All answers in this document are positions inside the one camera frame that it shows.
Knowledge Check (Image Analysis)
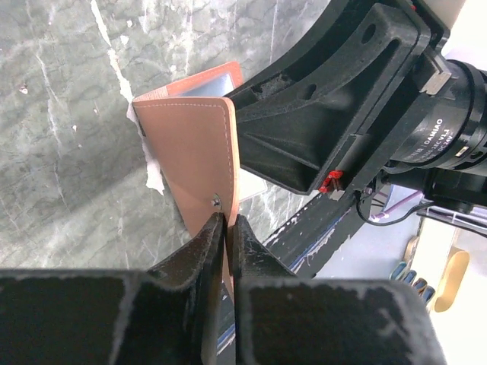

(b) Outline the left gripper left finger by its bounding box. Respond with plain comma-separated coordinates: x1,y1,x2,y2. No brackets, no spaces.
1,213,224,364

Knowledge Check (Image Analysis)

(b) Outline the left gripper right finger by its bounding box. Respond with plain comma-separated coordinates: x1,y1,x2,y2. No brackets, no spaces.
232,216,446,364

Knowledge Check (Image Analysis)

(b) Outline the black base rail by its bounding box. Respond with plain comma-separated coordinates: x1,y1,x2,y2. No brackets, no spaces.
216,189,366,354

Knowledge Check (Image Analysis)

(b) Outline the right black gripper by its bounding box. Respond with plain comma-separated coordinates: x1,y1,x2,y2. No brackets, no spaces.
230,1,486,209

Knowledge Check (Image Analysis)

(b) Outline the pink leather card holder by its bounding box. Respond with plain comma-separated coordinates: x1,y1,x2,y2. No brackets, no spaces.
132,60,244,301

